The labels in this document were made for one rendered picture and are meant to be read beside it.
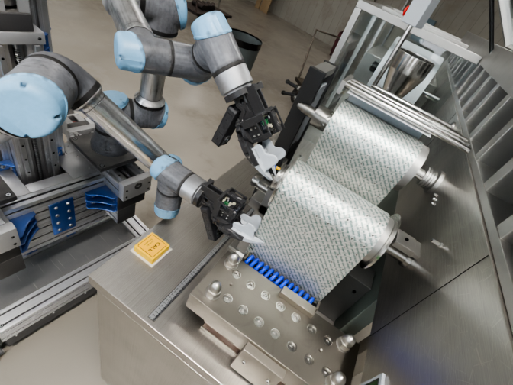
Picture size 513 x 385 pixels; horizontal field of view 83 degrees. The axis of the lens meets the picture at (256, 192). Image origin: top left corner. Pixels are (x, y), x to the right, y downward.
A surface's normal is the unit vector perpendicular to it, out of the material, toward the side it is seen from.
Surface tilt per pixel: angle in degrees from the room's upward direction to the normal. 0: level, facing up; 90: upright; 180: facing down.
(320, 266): 90
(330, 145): 92
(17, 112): 85
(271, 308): 0
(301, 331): 0
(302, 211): 90
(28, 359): 0
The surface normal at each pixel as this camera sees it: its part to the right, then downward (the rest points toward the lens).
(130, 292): 0.33, -0.70
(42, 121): 0.27, 0.64
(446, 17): -0.59, 0.37
